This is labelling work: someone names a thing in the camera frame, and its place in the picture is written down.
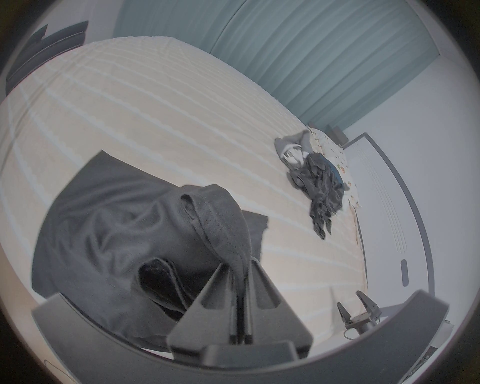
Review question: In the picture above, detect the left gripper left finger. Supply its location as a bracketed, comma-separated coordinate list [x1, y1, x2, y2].
[167, 262, 238, 356]

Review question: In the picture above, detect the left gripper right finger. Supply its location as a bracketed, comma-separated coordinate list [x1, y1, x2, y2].
[245, 257, 314, 352]

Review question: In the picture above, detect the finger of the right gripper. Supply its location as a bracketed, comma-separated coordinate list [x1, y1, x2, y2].
[356, 291, 382, 320]
[337, 302, 352, 328]

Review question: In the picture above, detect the black T-shirt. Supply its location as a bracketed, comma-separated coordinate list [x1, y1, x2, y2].
[32, 150, 269, 350]

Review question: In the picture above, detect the pile of clothes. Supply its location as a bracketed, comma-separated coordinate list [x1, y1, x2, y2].
[275, 129, 346, 238]

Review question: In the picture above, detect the bed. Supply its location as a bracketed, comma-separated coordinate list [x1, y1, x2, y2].
[0, 35, 436, 361]

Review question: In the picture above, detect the white printed pillow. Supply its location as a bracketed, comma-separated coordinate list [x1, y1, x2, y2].
[309, 127, 363, 209]

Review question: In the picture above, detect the grey bedside table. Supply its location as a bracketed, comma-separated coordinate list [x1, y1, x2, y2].
[326, 125, 348, 148]

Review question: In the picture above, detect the blue-green curtain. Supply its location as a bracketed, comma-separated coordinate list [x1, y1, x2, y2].
[112, 0, 441, 131]

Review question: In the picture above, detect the black chest of drawers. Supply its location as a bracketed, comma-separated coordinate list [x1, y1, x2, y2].
[5, 20, 89, 97]

